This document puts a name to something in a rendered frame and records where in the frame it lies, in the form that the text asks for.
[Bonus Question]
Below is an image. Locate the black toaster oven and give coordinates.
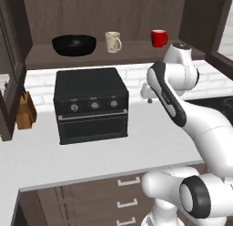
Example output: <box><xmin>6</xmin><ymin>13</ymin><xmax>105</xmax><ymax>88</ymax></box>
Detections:
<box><xmin>53</xmin><ymin>67</ymin><xmax>130</xmax><ymax>146</ymax></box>

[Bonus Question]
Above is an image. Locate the dark glass-panel cabinet door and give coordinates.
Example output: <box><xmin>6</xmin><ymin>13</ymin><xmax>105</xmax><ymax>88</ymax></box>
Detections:
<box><xmin>0</xmin><ymin>0</ymin><xmax>34</xmax><ymax>142</ymax></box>
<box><xmin>177</xmin><ymin>0</ymin><xmax>233</xmax><ymax>82</ymax></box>

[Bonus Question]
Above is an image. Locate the black hob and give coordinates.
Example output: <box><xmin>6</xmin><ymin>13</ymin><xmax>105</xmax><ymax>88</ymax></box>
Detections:
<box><xmin>183</xmin><ymin>95</ymin><xmax>233</xmax><ymax>128</ymax></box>

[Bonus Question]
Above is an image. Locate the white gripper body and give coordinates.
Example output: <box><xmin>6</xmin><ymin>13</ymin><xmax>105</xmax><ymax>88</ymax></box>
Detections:
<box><xmin>139</xmin><ymin>83</ymin><xmax>157</xmax><ymax>101</ymax></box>

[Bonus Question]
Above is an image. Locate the black bowl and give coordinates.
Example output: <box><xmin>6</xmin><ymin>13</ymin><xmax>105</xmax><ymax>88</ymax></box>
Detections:
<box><xmin>51</xmin><ymin>34</ymin><xmax>98</xmax><ymax>57</ymax></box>

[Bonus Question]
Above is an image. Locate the red mug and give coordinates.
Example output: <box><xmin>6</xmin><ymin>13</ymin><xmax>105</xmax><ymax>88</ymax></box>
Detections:
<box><xmin>150</xmin><ymin>29</ymin><xmax>169</xmax><ymax>49</ymax></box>

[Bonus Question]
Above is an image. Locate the dark wood wall cabinet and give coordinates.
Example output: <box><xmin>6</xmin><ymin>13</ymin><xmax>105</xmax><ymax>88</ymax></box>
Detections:
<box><xmin>8</xmin><ymin>0</ymin><xmax>222</xmax><ymax>71</ymax></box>

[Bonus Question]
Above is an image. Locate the wooden knife block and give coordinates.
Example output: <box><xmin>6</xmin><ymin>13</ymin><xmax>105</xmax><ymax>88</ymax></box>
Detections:
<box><xmin>15</xmin><ymin>90</ymin><xmax>38</xmax><ymax>130</ymax></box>

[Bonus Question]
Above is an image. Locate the cream mug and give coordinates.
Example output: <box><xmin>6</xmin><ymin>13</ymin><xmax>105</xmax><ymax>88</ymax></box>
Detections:
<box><xmin>105</xmin><ymin>31</ymin><xmax>123</xmax><ymax>54</ymax></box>

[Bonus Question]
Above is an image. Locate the brown base cabinet door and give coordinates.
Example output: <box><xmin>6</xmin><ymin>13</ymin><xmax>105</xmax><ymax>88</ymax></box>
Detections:
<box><xmin>35</xmin><ymin>186</ymin><xmax>66</xmax><ymax>226</ymax></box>

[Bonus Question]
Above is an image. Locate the white drawer handle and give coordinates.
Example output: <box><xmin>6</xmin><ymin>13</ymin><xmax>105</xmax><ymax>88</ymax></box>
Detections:
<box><xmin>116</xmin><ymin>176</ymin><xmax>142</xmax><ymax>188</ymax></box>
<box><xmin>116</xmin><ymin>198</ymin><xmax>139</xmax><ymax>210</ymax></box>
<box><xmin>116</xmin><ymin>216</ymin><xmax>137</xmax><ymax>226</ymax></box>

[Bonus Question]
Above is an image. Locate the brown drawer front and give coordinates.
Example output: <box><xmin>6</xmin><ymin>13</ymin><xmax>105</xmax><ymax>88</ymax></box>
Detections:
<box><xmin>66</xmin><ymin>211</ymin><xmax>154</xmax><ymax>226</ymax></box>
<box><xmin>55</xmin><ymin>171</ymin><xmax>147</xmax><ymax>203</ymax></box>
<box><xmin>62</xmin><ymin>191</ymin><xmax>157</xmax><ymax>222</ymax></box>

